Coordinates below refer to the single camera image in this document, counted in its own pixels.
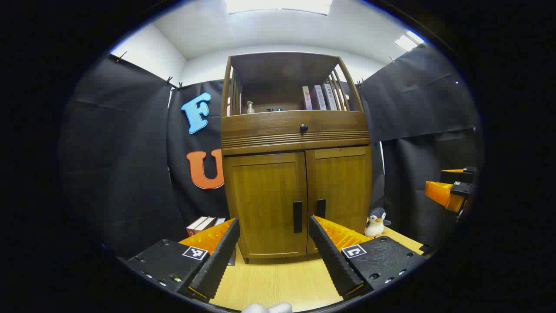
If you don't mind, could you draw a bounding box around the grey book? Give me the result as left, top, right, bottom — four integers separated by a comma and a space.
324, 83, 339, 110

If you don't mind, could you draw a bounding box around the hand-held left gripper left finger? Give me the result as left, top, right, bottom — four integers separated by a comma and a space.
117, 217, 241, 303

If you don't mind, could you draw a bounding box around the blue book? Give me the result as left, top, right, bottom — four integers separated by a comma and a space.
215, 217, 238, 266

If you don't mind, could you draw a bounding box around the red-brown book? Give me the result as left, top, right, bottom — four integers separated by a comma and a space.
186, 216, 209, 236

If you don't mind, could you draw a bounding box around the penguin plush toy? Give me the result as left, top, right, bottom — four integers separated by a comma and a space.
364, 207, 391, 238

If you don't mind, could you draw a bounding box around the wooden drawer with black knob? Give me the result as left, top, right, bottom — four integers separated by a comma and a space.
221, 110, 371, 145

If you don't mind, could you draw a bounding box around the ceiling light panel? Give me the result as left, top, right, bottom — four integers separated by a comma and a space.
394, 30, 425, 52

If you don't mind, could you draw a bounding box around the wooden shoe cabinet door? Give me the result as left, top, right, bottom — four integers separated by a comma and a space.
305, 146, 373, 255
223, 152, 308, 260

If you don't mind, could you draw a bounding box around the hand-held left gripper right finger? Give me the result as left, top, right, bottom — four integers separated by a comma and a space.
308, 215, 428, 300

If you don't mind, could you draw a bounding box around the white plush object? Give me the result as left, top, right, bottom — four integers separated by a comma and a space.
241, 302, 292, 313

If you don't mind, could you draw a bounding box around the wooden double-door shoe cabinet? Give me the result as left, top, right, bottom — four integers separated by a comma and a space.
220, 52, 373, 264

